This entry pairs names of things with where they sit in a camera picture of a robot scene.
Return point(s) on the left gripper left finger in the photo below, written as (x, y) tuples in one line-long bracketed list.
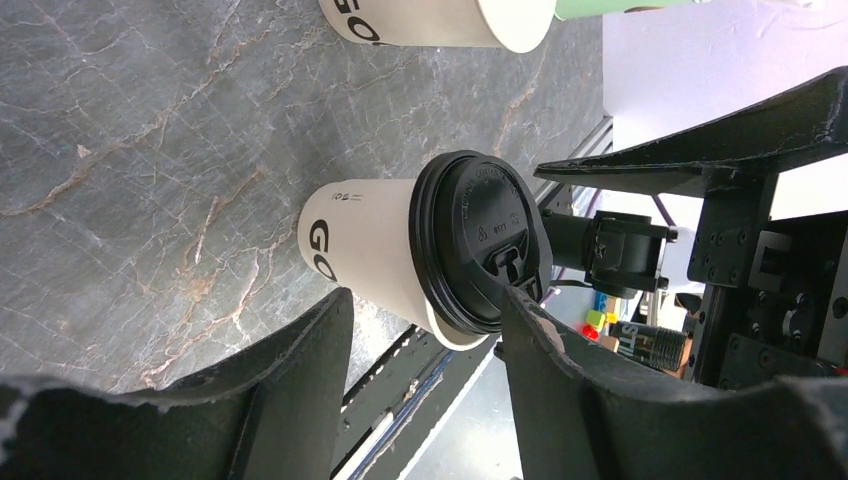
[(270, 411)]

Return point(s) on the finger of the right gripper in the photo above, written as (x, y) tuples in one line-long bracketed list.
[(801, 126)]

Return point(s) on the green cup holder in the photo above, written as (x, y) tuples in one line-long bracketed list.
[(573, 9)]

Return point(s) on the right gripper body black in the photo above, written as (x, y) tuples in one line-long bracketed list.
[(775, 302)]

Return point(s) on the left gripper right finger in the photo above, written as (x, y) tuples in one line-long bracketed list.
[(582, 411)]

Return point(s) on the white paper cup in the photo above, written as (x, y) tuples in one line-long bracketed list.
[(356, 233), (518, 26)]

